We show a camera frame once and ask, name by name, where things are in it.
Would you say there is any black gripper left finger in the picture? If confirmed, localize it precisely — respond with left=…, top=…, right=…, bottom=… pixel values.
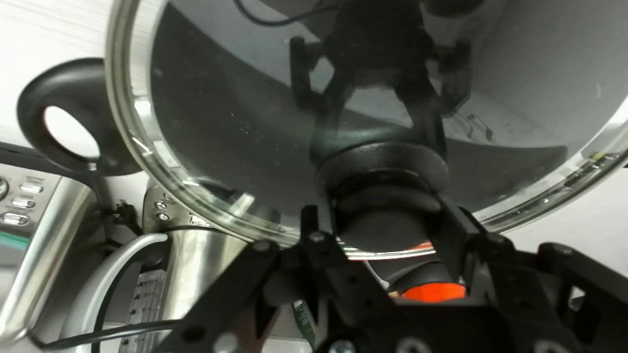
left=151, top=202, right=389, bottom=353

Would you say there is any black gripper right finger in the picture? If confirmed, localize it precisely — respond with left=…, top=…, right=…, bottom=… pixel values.
left=430, top=194, right=628, bottom=353

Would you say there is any glass lid with black knob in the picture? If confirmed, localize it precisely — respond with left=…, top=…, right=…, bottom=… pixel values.
left=102, top=0, right=628, bottom=265

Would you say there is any stainless steel electric kettle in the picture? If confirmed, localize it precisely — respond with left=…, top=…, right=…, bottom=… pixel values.
left=63, top=181, right=310, bottom=353

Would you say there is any black frying pan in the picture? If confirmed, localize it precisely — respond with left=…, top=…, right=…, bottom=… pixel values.
left=14, top=0, right=628, bottom=232

